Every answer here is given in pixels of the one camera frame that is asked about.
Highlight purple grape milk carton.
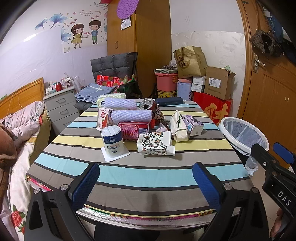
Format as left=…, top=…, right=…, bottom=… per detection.
left=181, top=114, right=204, bottom=137

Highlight white blue milk carton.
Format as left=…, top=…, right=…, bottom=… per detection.
left=100, top=126, right=130, bottom=162

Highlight patterned paper bag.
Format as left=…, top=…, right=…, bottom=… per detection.
left=137, top=131, right=176, bottom=156

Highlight strawberry milk carton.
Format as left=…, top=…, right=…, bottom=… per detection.
left=96, top=108, right=114, bottom=131

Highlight red can with top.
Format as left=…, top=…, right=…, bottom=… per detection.
left=139, top=97, right=164, bottom=129

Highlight white trash bin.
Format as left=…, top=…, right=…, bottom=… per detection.
left=218, top=117, right=269, bottom=176

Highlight right hand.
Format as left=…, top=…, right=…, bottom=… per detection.
left=270, top=208, right=283, bottom=238

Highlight wooden door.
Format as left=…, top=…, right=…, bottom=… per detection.
left=237, top=1, right=295, bottom=152

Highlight red gift box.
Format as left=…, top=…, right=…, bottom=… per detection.
left=193, top=92, right=233, bottom=126

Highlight bed with floral quilt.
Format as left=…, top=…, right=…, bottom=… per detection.
left=1, top=78, right=51, bottom=240

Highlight brown cardboard box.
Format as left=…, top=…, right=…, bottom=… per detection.
left=204, top=66, right=236, bottom=100

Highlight stacked white small boxes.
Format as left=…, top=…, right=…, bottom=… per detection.
left=191, top=76, right=205, bottom=93

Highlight grey nightstand drawers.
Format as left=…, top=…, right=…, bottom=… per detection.
left=43, top=87, right=80, bottom=135

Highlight clear plastic jelly cup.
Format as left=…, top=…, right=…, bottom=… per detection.
left=155, top=123, right=169, bottom=137

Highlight light blue container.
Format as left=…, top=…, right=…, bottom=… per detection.
left=177, top=81, right=193, bottom=101

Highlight striped tablecloth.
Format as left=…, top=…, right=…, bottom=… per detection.
left=27, top=101, right=252, bottom=219

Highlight red can lying down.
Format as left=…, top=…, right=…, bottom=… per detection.
left=117, top=121, right=149, bottom=141

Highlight tissue pack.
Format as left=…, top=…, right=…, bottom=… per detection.
left=96, top=93, right=126, bottom=108

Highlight dark blue glasses case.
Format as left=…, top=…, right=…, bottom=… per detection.
left=155, top=97, right=184, bottom=106

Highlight front white foam net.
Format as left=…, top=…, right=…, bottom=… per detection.
left=111, top=110, right=152, bottom=123

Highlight white foam net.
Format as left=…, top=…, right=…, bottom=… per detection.
left=103, top=97, right=137, bottom=110
left=111, top=110, right=152, bottom=123

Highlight folded blue cloth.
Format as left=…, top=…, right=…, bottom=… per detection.
left=75, top=83, right=115, bottom=104

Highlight brown paper bag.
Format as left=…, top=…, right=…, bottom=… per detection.
left=173, top=46, right=208, bottom=78

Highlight yellow box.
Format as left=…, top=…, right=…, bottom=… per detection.
left=157, top=90, right=177, bottom=98

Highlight pink plastic bin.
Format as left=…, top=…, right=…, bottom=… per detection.
left=154, top=69, right=178, bottom=92

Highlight rear white foam net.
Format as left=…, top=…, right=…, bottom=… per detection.
left=103, top=97, right=137, bottom=110

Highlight red plaid cloth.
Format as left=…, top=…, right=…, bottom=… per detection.
left=95, top=74, right=136, bottom=93

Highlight grey cushioned chair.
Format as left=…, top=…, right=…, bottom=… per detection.
left=74, top=52, right=142, bottom=112

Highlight wooden wardrobe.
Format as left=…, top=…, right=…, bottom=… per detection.
left=107, top=1, right=171, bottom=98

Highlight purple round mat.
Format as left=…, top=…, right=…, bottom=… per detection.
left=116, top=0, right=139, bottom=20

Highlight door handle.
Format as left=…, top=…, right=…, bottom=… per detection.
left=252, top=53, right=266, bottom=73

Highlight cartoon couple wall sticker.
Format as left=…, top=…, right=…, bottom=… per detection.
left=71, top=20, right=101, bottom=49

